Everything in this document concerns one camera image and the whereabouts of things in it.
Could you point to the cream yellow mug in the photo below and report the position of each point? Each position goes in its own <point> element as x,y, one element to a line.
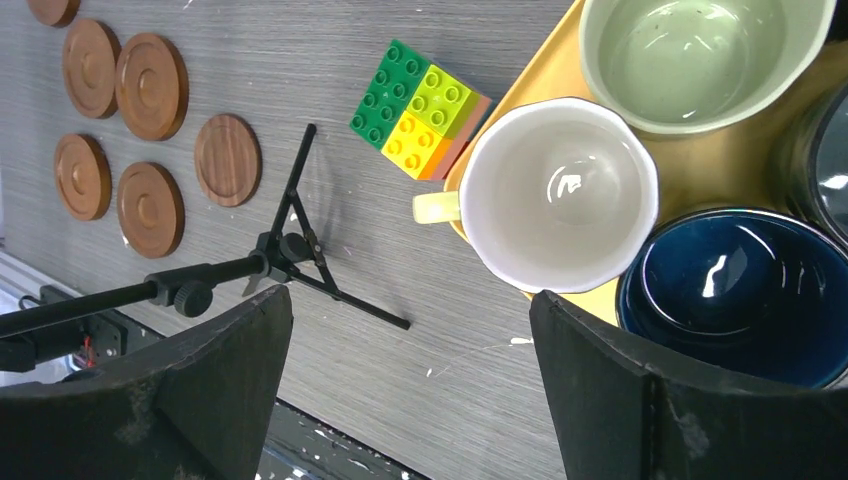
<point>557,195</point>

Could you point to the dark blue mug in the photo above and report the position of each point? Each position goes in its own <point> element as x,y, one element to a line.
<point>748,290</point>

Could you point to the yellow tray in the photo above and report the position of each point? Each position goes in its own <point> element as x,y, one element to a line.
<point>724,166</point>

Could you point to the colourful toy brick block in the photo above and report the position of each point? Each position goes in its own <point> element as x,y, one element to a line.
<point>417,114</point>

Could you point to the black microphone tripod stand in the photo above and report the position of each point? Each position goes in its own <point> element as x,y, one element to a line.
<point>289,251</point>

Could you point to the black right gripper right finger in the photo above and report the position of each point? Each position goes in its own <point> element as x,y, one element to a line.
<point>624,407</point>

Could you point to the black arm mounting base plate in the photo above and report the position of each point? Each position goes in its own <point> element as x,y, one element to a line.
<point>49,354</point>

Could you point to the dark walnut wooden coaster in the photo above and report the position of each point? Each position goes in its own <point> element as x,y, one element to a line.
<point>227,160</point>

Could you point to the light green mug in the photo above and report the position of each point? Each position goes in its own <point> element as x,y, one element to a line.
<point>688,67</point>

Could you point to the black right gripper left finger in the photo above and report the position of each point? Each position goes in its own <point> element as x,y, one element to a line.
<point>196,405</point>

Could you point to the brown wooden coaster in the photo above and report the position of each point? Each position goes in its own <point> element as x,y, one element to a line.
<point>54,13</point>
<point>151,87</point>
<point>82,176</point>
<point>150,209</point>
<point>89,57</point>

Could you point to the dark green mug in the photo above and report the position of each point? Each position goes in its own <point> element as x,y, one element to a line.
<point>810,165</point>

